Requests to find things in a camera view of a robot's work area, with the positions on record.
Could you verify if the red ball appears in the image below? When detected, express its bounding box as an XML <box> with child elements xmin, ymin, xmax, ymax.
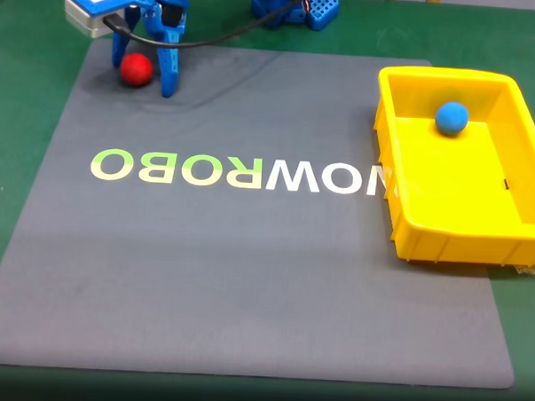
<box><xmin>119</xmin><ymin>51</ymin><xmax>155</xmax><ymax>89</ymax></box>

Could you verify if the blue ball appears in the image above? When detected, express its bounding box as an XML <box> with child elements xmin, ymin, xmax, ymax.
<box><xmin>434</xmin><ymin>100</ymin><xmax>471</xmax><ymax>138</ymax></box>

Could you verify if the yellow plastic bin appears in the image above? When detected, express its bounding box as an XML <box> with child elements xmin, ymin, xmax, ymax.
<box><xmin>368</xmin><ymin>64</ymin><xmax>535</xmax><ymax>269</ymax></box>

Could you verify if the grey mat with ROBO lettering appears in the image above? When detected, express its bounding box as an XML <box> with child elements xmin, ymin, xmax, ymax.
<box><xmin>0</xmin><ymin>33</ymin><xmax>531</xmax><ymax>390</ymax></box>

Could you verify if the silver camera in blue mount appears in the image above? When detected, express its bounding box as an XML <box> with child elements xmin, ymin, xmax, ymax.
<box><xmin>59</xmin><ymin>0</ymin><xmax>127</xmax><ymax>41</ymax></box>

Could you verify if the black camera cable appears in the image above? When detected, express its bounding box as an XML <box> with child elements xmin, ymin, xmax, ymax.
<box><xmin>100</xmin><ymin>0</ymin><xmax>319</xmax><ymax>56</ymax></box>

